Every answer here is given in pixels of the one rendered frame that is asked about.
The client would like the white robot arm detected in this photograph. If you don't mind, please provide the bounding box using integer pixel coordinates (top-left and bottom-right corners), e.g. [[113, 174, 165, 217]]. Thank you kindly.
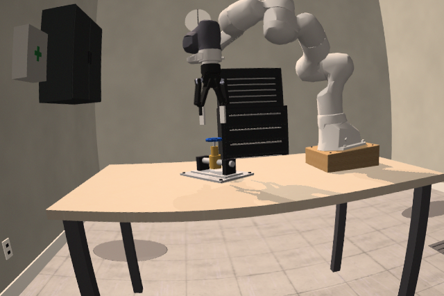
[[182, 0, 366, 151]]

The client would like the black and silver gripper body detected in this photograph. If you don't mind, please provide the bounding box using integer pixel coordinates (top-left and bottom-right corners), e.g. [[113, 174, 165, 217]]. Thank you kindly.
[[200, 63, 221, 88]]

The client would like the valve with blue handwheel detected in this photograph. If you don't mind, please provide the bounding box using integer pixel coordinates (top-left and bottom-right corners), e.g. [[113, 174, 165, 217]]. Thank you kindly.
[[191, 137, 243, 178]]

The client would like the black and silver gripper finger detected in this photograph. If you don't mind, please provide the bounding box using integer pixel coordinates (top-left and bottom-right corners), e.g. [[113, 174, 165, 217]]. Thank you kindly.
[[194, 78, 213, 125], [213, 78, 230, 123]]

